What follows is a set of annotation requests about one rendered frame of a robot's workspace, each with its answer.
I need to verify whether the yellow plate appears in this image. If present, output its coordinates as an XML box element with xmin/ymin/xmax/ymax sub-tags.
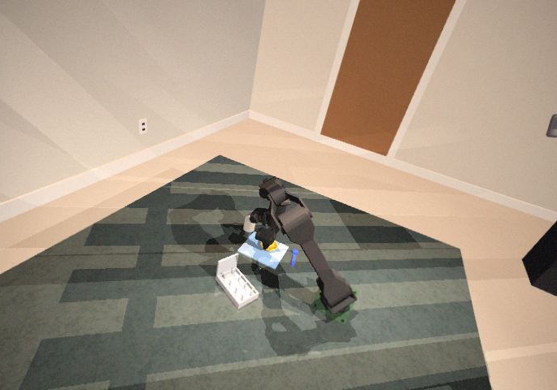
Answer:
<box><xmin>260</xmin><ymin>241</ymin><xmax>278</xmax><ymax>251</ymax></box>

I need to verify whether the white cylinder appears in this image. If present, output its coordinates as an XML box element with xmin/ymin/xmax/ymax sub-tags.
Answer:
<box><xmin>243</xmin><ymin>215</ymin><xmax>255</xmax><ymax>232</ymax></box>

